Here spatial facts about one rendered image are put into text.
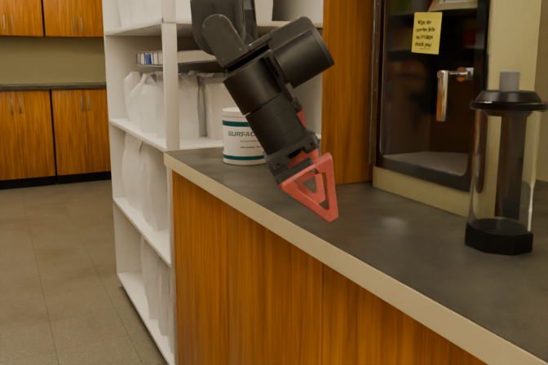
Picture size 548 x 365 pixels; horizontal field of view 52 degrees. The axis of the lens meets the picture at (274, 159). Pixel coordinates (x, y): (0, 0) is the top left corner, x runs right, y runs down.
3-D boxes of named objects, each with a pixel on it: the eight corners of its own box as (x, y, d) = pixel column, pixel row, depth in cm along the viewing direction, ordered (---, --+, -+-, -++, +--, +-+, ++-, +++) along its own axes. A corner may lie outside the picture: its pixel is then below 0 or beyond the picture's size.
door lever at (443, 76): (465, 120, 99) (454, 119, 101) (468, 67, 97) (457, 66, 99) (442, 122, 96) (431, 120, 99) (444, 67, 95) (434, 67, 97)
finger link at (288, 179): (350, 195, 70) (312, 132, 68) (363, 208, 63) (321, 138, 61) (303, 224, 70) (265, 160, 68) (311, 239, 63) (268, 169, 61)
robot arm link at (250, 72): (219, 73, 70) (215, 74, 64) (267, 45, 69) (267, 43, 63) (249, 120, 71) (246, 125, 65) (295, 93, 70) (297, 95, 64)
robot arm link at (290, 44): (205, 28, 70) (195, 24, 62) (282, -20, 69) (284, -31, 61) (253, 110, 72) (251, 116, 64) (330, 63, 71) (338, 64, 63)
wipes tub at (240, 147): (257, 156, 166) (257, 105, 164) (276, 163, 155) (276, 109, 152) (216, 159, 161) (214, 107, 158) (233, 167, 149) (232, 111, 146)
